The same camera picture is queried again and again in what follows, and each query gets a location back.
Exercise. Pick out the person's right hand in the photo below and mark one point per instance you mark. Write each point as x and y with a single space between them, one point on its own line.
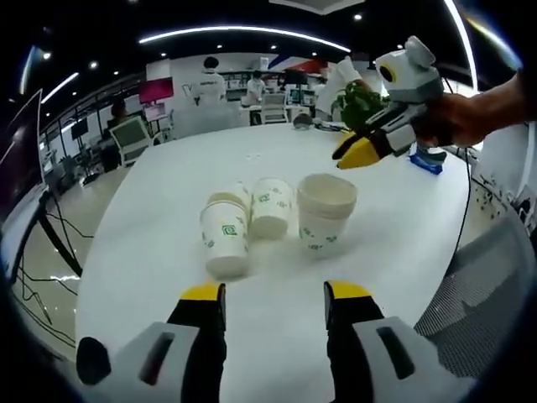
457 121

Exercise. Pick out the green potted plant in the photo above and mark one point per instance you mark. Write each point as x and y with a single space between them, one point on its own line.
356 105

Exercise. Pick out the white printed paper cup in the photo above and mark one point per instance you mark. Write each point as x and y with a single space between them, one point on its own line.
224 247
270 210
235 193

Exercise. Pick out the grey mesh office chair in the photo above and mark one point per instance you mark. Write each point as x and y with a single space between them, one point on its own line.
482 294

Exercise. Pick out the blue tray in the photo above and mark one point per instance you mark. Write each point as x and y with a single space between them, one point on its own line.
425 165

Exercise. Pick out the large dark monitor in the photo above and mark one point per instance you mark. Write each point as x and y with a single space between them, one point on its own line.
21 142

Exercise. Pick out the pink wall screen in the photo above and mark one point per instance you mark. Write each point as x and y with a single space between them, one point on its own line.
156 91

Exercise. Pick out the white office chair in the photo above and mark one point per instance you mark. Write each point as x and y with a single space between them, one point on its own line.
130 140
273 108

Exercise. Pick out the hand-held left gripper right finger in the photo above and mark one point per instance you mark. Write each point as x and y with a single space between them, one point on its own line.
377 361

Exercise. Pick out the white side desk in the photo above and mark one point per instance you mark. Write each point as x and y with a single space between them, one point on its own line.
21 226

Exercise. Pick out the white partition panel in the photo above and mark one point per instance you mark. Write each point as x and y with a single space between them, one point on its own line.
210 122

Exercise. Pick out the grey device on table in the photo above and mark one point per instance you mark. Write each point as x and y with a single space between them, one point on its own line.
302 121

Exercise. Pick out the nested white paper cups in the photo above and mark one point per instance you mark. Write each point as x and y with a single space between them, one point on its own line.
321 226

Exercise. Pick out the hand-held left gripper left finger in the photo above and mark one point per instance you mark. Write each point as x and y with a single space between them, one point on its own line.
155 361

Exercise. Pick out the white table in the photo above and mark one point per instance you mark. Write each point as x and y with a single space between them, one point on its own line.
168 189

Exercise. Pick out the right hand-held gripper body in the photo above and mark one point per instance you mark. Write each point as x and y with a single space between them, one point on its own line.
411 80

